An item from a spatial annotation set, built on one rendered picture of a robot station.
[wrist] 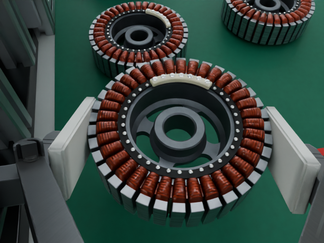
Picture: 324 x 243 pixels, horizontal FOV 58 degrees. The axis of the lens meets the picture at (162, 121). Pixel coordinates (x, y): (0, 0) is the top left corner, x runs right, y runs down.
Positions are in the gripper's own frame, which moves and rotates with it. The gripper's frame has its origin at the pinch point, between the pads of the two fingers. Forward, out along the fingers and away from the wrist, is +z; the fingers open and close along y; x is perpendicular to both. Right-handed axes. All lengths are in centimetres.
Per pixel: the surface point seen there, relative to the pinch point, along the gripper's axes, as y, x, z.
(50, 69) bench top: -14.6, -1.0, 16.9
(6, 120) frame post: -13.2, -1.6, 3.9
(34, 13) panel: -16.5, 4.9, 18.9
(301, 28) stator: 14.9, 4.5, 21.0
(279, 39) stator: 12.4, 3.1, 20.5
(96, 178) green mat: -6.8, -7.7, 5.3
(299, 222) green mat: 10.8, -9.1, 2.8
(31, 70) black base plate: -15.7, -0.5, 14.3
